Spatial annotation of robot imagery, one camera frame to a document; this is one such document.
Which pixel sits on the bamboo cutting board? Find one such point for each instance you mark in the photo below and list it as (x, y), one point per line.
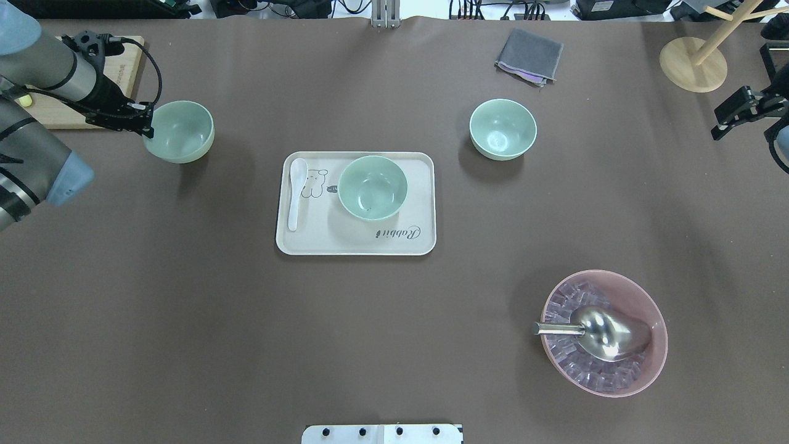
(40, 67)

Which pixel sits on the white ceramic spoon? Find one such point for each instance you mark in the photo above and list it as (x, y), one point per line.
(297, 176)

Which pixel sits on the green bowl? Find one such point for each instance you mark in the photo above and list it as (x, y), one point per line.
(502, 129)
(184, 131)
(373, 187)

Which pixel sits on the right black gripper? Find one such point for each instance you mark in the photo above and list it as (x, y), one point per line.
(766, 105)

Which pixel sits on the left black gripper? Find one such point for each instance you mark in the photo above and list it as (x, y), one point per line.
(108, 95)

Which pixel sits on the beige rabbit serving tray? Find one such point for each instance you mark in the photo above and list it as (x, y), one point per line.
(326, 228)

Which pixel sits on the pink bowl with ice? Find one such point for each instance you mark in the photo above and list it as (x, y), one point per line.
(614, 292)

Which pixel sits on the green bowl on tray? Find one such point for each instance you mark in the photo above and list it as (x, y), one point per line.
(373, 187)

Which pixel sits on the grey purple folded cloth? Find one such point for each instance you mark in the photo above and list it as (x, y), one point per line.
(531, 57)

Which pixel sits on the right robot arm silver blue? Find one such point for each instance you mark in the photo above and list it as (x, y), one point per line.
(776, 135)

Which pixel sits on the wooden mug tree stand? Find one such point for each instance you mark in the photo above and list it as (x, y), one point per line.
(697, 65)

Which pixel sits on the metal ice scoop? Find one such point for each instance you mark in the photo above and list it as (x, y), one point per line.
(605, 334)

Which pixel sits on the aluminium frame post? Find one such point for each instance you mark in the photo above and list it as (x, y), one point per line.
(385, 14)

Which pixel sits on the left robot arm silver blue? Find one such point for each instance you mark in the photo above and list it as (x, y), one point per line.
(36, 166)

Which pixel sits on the white camera pole base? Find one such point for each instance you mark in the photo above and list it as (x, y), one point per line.
(383, 433)

